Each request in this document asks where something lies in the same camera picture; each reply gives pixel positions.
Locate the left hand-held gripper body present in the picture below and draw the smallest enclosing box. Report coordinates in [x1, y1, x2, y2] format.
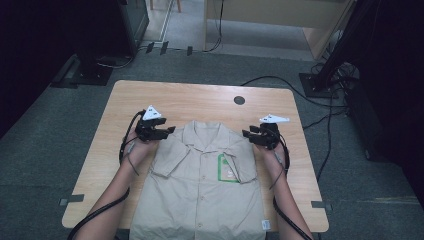
[134, 105, 163, 143]

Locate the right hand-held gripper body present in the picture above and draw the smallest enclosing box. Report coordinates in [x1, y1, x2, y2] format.
[253, 114, 290, 151]

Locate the beige short-sleeved shirt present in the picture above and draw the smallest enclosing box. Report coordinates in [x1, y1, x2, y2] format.
[129, 120, 268, 240]

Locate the person's left hand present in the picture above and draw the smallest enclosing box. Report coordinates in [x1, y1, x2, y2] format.
[121, 128, 161, 168]

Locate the person's right hand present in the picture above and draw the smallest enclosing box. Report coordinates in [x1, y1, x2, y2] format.
[252, 139, 289, 178]

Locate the black metal stand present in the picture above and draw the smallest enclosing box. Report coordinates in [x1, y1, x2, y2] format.
[298, 0, 381, 99]

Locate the grey tape piece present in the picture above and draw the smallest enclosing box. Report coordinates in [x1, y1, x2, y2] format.
[310, 200, 333, 212]
[59, 194, 85, 207]

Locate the dark equipment box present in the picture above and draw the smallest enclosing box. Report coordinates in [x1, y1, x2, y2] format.
[344, 83, 401, 164]

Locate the black monitor on stand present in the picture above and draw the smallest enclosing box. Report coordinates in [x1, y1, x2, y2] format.
[49, 0, 150, 89]

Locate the light wooden cabinet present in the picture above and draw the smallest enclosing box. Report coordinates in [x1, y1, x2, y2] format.
[203, 0, 354, 61]

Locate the dark curtain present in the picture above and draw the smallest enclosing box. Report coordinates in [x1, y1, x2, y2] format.
[356, 0, 424, 211]
[0, 0, 81, 139]

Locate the thin left gripper wire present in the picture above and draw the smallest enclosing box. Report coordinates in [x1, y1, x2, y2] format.
[126, 139, 141, 177]

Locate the thin gripper wire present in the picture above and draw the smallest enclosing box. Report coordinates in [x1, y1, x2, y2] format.
[126, 139, 141, 177]
[269, 151, 288, 190]

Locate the thin right gripper wire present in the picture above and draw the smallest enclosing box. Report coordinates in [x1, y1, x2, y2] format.
[269, 151, 288, 190]

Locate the short black floor cable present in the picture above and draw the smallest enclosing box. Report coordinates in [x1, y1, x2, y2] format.
[302, 109, 348, 131]

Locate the long black floor cable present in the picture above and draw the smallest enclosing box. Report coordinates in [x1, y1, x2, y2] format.
[240, 75, 348, 109]

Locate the thin black floor cable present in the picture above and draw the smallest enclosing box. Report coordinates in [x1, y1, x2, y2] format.
[315, 93, 334, 183]

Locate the monitor floor cable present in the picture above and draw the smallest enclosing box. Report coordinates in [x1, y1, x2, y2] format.
[96, 46, 148, 70]

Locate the thick black right gripper cable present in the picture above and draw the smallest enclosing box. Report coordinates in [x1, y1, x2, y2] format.
[271, 129, 314, 240]

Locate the thick black gripper cable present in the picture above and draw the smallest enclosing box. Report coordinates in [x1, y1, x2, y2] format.
[271, 129, 314, 240]
[67, 109, 148, 240]

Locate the tangle of black cables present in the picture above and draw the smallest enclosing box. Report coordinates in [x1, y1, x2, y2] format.
[311, 61, 361, 88]

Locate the thick black left gripper cable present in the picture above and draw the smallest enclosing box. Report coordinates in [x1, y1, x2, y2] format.
[67, 109, 148, 240]

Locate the black hanging cable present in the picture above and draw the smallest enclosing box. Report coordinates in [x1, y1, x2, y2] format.
[203, 0, 224, 53]

